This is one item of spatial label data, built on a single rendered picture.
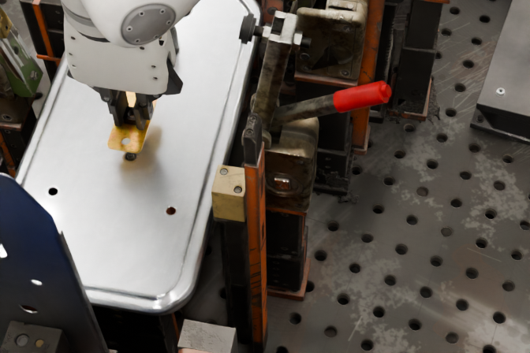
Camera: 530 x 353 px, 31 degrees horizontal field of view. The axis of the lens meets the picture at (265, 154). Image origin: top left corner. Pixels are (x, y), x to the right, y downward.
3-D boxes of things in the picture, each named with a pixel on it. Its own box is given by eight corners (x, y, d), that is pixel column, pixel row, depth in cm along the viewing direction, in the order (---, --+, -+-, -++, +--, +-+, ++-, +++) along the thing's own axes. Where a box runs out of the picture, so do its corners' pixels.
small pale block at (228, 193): (231, 311, 127) (217, 162, 97) (257, 316, 127) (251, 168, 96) (225, 336, 125) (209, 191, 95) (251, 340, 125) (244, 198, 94)
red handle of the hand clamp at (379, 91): (252, 100, 101) (386, 66, 92) (263, 112, 102) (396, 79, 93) (244, 132, 98) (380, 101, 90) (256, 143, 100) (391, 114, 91)
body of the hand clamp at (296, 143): (261, 254, 132) (257, 102, 102) (311, 262, 131) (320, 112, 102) (253, 293, 129) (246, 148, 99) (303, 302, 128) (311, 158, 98)
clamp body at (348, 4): (289, 142, 142) (292, -38, 111) (366, 154, 141) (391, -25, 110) (278, 195, 137) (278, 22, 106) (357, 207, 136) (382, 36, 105)
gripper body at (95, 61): (172, -21, 90) (181, 55, 99) (68, -36, 91) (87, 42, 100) (151, 39, 86) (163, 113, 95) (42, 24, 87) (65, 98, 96)
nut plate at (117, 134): (127, 87, 107) (125, 79, 106) (160, 91, 106) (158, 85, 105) (106, 148, 102) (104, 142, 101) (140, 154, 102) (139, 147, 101)
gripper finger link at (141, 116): (166, 73, 99) (173, 111, 104) (136, 68, 99) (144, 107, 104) (159, 98, 97) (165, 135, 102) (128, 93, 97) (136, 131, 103)
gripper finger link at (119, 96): (121, 66, 99) (129, 105, 105) (91, 61, 99) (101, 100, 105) (113, 91, 97) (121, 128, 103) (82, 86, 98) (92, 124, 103)
